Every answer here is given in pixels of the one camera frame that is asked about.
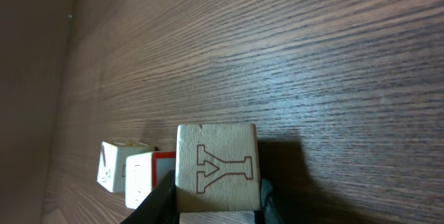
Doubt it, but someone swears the plain wooden block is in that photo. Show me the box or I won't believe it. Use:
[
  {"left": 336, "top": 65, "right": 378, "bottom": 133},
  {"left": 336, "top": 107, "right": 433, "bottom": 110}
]
[
  {"left": 125, "top": 151, "right": 176, "bottom": 209},
  {"left": 175, "top": 123, "right": 261, "bottom": 213}
]

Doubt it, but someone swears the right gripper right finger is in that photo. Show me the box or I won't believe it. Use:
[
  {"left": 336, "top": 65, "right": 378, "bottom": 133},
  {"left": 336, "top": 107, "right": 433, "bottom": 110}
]
[{"left": 254, "top": 179, "right": 284, "bottom": 224}]

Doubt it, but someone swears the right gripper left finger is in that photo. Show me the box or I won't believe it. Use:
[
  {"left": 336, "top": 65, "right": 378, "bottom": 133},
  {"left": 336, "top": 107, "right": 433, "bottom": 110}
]
[{"left": 121, "top": 170, "right": 180, "bottom": 224}]

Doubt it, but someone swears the wooden block hammer picture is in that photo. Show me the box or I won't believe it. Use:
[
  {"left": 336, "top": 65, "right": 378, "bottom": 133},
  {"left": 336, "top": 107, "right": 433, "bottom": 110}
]
[{"left": 96, "top": 141, "right": 155, "bottom": 193}]

